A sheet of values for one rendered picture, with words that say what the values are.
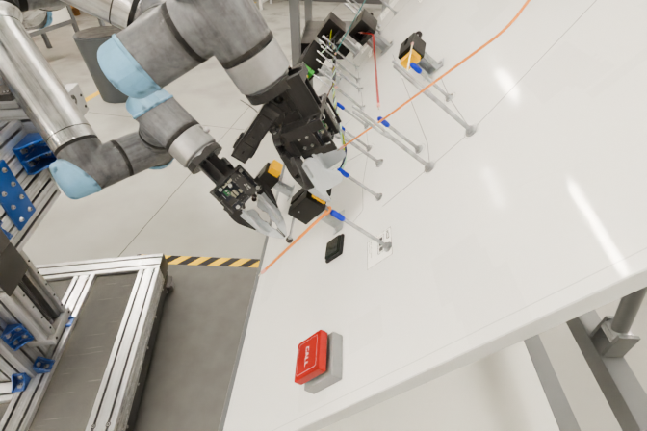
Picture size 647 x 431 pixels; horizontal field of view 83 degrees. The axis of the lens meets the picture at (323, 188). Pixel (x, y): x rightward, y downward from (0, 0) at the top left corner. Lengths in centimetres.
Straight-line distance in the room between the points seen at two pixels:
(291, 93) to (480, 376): 67
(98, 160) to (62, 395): 111
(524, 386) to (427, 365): 53
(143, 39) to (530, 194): 44
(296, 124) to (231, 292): 154
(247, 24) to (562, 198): 36
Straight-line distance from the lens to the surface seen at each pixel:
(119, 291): 189
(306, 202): 60
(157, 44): 48
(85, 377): 171
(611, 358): 77
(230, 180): 66
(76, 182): 74
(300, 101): 49
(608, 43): 49
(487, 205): 42
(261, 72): 46
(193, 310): 197
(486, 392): 88
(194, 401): 175
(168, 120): 69
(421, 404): 83
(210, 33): 46
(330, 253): 60
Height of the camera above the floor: 155
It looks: 38 degrees down
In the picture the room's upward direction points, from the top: straight up
